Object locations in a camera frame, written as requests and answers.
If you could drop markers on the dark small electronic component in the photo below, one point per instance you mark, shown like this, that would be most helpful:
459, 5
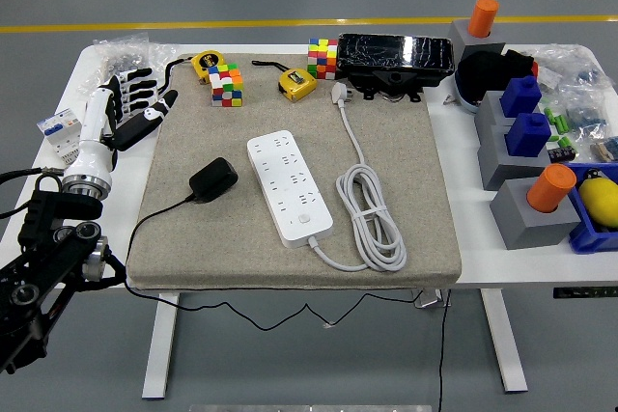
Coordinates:
562, 151

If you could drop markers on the blue plastic bin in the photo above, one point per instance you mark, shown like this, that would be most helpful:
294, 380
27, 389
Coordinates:
589, 240

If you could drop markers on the clear bag of brown parts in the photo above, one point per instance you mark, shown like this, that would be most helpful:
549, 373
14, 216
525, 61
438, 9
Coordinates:
606, 149

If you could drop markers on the clear bag of small parts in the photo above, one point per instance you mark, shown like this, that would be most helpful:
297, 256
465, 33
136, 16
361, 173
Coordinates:
570, 64

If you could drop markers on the orange cylinder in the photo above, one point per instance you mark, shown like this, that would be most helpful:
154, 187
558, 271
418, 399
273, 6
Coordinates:
550, 187
483, 16

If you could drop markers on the white blue round device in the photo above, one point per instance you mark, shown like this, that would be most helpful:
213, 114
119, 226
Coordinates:
466, 103

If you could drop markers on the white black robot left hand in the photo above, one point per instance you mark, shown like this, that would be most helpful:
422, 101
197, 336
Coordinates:
94, 137

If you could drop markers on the white table leg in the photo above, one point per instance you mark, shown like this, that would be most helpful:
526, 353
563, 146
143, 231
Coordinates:
504, 344
161, 344

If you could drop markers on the black power adapter plug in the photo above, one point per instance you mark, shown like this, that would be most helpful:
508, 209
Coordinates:
215, 179

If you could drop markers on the colourful puzzle cube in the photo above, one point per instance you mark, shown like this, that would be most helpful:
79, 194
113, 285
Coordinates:
227, 89
322, 60

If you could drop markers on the black table control panel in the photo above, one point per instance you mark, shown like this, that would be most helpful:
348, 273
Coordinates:
584, 293

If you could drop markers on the yellow toy fruit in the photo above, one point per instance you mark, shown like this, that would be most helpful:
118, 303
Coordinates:
598, 200

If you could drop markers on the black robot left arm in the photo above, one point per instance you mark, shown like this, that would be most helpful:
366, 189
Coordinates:
48, 257

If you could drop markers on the black device cracked screen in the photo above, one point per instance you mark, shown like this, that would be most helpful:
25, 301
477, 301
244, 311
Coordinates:
396, 52

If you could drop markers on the white circuit breaker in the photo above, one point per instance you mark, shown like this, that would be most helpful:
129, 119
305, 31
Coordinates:
55, 134

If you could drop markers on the yellow tape measure clear window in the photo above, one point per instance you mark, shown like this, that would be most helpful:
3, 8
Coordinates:
297, 86

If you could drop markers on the silver metal bracket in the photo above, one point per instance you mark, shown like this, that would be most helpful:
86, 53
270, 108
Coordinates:
429, 298

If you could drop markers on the grey-brown mat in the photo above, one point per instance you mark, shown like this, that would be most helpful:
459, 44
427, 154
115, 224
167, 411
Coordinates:
217, 248

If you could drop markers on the green plastic peg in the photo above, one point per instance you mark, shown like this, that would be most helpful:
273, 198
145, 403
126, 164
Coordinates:
564, 129
559, 121
549, 116

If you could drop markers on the clear bag of blue parts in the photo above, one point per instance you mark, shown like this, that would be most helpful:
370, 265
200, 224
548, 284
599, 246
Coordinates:
586, 118

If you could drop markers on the blue square peg block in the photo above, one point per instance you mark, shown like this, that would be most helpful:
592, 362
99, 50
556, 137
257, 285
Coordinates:
520, 96
528, 134

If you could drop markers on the clear bag of metal nuts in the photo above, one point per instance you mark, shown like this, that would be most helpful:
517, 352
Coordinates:
123, 55

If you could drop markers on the white power strip board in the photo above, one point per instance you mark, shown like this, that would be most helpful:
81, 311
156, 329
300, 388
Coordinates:
289, 190

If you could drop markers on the yellow tape measure black face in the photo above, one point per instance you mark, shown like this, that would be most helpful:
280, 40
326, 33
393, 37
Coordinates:
205, 64

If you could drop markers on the black cap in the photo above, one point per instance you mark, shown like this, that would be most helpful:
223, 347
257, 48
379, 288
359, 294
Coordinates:
483, 74

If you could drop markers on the small metal clip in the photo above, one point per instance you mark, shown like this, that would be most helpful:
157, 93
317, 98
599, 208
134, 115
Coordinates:
451, 100

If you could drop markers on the grey block with hole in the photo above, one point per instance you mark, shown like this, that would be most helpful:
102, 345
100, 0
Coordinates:
521, 228
461, 38
487, 115
497, 161

